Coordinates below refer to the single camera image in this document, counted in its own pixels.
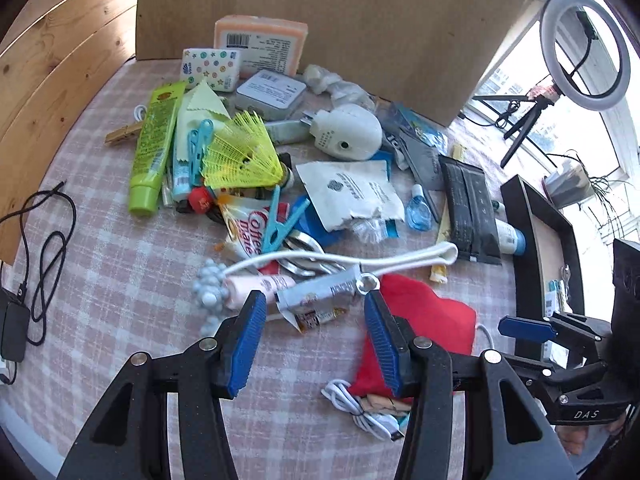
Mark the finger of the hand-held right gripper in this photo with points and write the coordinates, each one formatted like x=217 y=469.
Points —
x=585 y=400
x=525 y=328

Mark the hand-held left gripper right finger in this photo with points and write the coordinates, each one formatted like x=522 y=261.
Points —
x=382 y=345

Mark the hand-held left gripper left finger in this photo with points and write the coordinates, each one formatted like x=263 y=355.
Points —
x=245 y=345

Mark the red cloth pouch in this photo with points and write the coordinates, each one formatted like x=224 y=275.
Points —
x=425 y=330

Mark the silver coffee sachet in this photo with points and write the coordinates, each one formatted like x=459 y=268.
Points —
x=315 y=295

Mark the black rectangular tray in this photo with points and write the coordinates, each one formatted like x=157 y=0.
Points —
x=525 y=240

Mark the person's right hand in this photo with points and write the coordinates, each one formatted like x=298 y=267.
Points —
x=572 y=441

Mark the pink tube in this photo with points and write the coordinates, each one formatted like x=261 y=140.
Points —
x=250 y=290

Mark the wooden clothespin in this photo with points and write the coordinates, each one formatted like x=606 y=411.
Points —
x=382 y=404
x=122 y=134

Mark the white bottle blue cap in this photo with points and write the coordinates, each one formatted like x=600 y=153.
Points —
x=510 y=237

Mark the red and white creamer packet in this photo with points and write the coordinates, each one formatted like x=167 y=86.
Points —
x=247 y=230

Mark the crumpled clear blister pack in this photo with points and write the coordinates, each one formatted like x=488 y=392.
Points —
x=372 y=230

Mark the potted spider plant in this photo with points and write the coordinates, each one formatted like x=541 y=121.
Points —
x=570 y=185

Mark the blue eye drop bottle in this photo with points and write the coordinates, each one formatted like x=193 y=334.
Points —
x=419 y=210

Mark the blue round lid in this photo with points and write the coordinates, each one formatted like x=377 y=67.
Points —
x=312 y=222

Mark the red ball toy figure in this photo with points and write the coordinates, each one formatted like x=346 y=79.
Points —
x=201 y=200

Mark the torn white paper packet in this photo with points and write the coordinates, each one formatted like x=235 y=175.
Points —
x=345 y=190

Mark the teal small tube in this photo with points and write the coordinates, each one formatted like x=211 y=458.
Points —
x=181 y=180

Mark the grey foil packet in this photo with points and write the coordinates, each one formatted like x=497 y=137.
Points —
x=425 y=165

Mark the yellow plastic shuttlecock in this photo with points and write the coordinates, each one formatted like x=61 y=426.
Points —
x=240 y=155

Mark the white plug-in night light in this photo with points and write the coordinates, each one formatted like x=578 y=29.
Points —
x=350 y=132

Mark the pale grey tube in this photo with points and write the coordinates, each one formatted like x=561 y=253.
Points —
x=285 y=131

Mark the green squeeze tube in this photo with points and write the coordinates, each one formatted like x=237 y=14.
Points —
x=155 y=145

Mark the blue foil packet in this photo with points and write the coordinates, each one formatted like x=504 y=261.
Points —
x=420 y=127

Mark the black power adapter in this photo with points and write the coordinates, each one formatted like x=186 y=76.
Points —
x=12 y=325

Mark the yellow-green cleaning cloth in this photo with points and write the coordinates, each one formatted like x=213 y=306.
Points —
x=200 y=105

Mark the grey metal tin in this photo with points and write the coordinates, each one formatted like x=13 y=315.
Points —
x=270 y=92

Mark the crumpled clear plastic wrap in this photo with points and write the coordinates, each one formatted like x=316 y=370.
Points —
x=325 y=80

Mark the star print tissue pack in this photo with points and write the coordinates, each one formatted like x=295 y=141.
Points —
x=210 y=67

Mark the orange wrapped block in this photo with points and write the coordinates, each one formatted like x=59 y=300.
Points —
x=265 y=42

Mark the large wooden back board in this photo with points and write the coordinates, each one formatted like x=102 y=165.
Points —
x=380 y=25

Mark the pine plank panel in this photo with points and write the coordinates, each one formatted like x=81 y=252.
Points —
x=50 y=85

